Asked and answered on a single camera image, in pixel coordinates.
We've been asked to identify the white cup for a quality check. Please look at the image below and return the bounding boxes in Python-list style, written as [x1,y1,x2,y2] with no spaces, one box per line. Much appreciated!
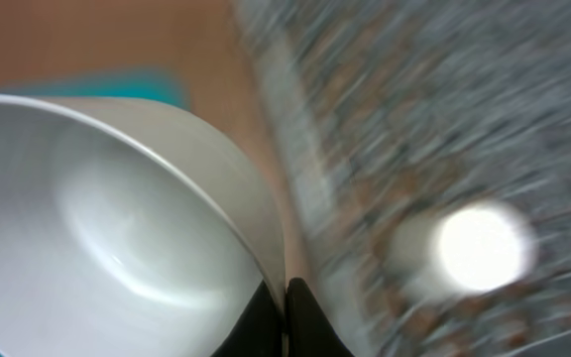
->
[386,200,538,302]

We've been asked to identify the grey plastic dish rack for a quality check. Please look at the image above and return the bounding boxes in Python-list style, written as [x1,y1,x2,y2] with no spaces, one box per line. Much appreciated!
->
[233,0,571,356]

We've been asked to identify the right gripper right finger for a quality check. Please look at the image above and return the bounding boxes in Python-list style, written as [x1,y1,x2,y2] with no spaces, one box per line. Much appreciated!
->
[285,278,353,357]

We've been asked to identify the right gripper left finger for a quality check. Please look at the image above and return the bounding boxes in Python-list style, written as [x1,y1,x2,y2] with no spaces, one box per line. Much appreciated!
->
[212,282,283,357]

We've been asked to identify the grey bowl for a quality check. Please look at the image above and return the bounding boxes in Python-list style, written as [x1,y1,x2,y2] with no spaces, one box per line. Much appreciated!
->
[0,94,285,356]

